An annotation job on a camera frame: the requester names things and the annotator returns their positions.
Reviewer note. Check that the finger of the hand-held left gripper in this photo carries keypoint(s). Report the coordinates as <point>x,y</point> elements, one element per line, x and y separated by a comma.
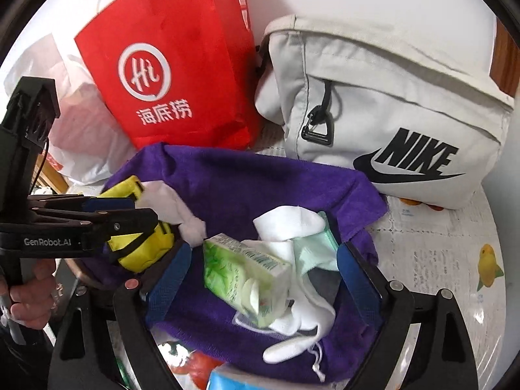
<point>109,204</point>
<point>130,221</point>

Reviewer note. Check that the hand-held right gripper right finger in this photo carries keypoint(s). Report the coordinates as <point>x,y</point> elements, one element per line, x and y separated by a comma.
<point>359,284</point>

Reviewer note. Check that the green tissue packet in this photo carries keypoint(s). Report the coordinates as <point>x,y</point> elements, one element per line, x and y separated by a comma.
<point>235,276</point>

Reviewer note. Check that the red paper bag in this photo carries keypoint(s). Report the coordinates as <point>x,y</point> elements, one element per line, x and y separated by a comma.
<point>183,48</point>

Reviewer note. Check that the blue tissue pack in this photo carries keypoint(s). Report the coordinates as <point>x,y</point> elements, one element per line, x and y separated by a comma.
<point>243,382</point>

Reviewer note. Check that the purple fabric basket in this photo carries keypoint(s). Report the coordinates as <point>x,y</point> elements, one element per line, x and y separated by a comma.
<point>252,178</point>

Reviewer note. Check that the person's left hand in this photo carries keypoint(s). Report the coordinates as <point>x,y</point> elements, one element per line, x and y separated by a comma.
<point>32,304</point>

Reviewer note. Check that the grey waist bag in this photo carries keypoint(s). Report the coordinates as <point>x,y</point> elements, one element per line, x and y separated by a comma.
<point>386,101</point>

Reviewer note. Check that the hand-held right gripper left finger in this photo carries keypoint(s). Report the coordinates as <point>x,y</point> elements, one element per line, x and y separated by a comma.
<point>166,284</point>

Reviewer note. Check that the mint green face mask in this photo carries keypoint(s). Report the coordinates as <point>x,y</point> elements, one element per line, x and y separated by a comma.
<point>313,252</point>

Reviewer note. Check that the white soft cloth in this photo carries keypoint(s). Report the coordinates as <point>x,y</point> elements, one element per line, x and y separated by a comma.
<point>174,211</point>

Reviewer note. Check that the white plastic shopping bag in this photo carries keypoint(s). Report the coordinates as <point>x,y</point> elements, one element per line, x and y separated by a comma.
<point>81,130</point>

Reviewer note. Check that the wooden door frame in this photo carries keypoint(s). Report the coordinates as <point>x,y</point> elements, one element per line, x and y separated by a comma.
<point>508,65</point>

